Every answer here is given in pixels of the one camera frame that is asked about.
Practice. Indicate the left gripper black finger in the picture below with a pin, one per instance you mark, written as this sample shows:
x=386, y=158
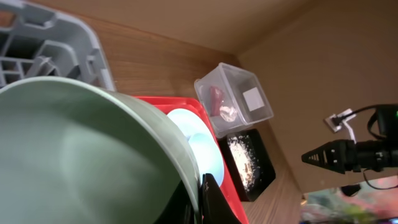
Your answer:
x=215, y=208

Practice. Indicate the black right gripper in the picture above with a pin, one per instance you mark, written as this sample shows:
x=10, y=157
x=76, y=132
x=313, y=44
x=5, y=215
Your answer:
x=338, y=155

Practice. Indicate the white tissue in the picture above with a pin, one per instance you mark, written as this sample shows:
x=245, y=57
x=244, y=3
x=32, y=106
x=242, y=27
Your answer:
x=229, y=114

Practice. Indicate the red foil wrapper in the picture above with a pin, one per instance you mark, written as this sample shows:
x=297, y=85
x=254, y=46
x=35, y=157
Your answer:
x=216, y=100

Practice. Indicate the mint green bowl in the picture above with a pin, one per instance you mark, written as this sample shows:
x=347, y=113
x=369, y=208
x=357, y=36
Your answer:
x=75, y=153

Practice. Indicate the black food waste tray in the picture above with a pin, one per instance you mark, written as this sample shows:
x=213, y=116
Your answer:
x=265, y=173

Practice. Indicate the clear plastic waste bin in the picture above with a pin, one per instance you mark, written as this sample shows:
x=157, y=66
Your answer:
x=242, y=90

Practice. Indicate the grey plastic dishwasher rack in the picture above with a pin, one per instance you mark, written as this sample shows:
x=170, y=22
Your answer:
x=41, y=41

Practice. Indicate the red plastic tray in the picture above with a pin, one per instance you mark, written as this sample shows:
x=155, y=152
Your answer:
x=169, y=103

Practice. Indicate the pile of rice and scraps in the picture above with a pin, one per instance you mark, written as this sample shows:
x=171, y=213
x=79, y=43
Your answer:
x=243, y=156

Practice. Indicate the light blue plate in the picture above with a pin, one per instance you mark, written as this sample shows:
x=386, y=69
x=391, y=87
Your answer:
x=205, y=149

